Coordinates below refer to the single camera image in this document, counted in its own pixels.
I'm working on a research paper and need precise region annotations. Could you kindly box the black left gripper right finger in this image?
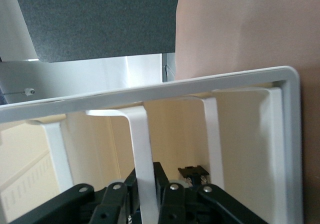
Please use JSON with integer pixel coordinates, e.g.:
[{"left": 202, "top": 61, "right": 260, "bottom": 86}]
[{"left": 153, "top": 161, "right": 271, "bottom": 224}]

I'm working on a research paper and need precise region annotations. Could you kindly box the white drawer cabinet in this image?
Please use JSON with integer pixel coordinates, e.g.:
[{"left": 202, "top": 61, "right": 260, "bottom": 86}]
[{"left": 0, "top": 65, "right": 305, "bottom": 224}]

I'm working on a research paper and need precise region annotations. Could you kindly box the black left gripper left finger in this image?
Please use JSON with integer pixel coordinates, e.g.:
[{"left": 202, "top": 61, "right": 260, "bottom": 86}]
[{"left": 9, "top": 168, "right": 142, "bottom": 224}]

